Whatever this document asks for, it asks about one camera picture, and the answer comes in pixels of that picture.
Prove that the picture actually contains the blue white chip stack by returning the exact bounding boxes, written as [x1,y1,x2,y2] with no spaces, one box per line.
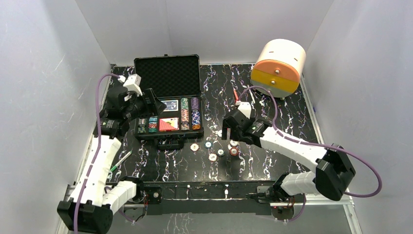
[191,109,201,125]

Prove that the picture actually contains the purple chip stack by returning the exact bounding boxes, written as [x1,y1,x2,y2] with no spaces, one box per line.
[190,97,199,111]

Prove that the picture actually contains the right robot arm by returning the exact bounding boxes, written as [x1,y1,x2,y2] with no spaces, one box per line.
[222,109,356,202]

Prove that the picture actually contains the green marker pen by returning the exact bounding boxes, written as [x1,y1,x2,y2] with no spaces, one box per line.
[110,151,132,172]

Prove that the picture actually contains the red poker card deck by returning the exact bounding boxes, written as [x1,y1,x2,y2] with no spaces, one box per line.
[158,117,179,132]

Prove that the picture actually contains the round drawer cabinet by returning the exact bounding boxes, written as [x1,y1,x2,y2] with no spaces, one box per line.
[250,39,306,100]

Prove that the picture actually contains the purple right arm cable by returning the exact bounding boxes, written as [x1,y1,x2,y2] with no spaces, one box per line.
[237,85,383,198]

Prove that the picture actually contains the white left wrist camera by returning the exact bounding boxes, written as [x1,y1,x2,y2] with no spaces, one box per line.
[117,74,143,97]

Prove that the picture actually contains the black poker set case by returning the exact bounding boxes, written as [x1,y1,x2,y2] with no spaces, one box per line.
[134,55,204,150]

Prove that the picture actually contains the blue poker card deck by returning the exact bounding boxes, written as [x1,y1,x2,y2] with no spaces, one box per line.
[161,99,179,112]

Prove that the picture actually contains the grey white 1 chip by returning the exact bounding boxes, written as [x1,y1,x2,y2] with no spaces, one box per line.
[229,140,239,147]

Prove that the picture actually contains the green blue 50 chip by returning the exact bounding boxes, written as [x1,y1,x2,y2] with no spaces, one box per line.
[217,149,225,157]
[204,141,213,149]

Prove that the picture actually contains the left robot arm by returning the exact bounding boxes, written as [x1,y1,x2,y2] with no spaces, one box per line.
[57,87,166,234]

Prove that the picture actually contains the dark green chip stack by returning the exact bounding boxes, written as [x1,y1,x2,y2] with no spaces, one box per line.
[137,118,148,134]

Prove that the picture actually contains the orange pencil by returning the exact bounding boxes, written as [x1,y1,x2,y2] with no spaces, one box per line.
[233,89,239,102]

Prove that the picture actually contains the orange red chip stack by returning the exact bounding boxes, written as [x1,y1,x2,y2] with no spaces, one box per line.
[192,124,201,130]

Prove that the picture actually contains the orange blue chip stack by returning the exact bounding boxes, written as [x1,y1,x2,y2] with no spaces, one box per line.
[181,109,189,123]

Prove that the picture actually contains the light blue chip stack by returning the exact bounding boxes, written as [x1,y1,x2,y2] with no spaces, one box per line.
[148,116,158,133]

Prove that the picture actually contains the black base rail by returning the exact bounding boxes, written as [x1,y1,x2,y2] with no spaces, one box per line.
[64,180,356,220]

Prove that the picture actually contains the red white 100 chip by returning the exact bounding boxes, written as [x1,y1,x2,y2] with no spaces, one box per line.
[208,154,217,162]
[190,143,199,152]

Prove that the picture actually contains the grey white chip stack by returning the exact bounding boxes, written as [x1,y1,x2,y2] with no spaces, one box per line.
[181,121,190,131]

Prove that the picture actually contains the red 5 chip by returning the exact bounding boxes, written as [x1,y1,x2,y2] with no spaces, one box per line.
[229,147,239,156]

